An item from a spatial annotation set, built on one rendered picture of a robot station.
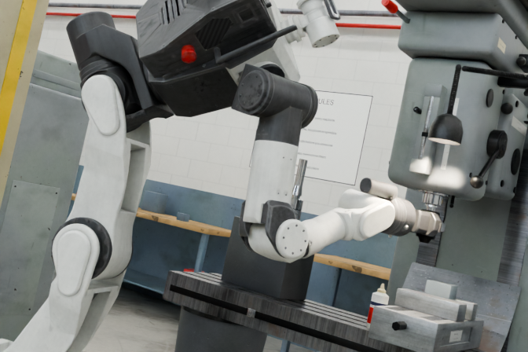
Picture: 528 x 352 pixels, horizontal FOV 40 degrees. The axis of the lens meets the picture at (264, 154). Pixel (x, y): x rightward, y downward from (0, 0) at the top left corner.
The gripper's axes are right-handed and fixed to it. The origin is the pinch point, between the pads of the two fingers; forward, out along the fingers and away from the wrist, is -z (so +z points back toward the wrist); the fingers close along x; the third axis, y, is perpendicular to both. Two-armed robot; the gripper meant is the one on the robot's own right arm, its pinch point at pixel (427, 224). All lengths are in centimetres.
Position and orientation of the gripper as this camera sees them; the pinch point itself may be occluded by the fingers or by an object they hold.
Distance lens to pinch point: 180.9
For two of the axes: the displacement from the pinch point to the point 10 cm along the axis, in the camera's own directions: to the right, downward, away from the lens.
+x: -6.5, -0.9, 7.5
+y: -2.1, 9.8, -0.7
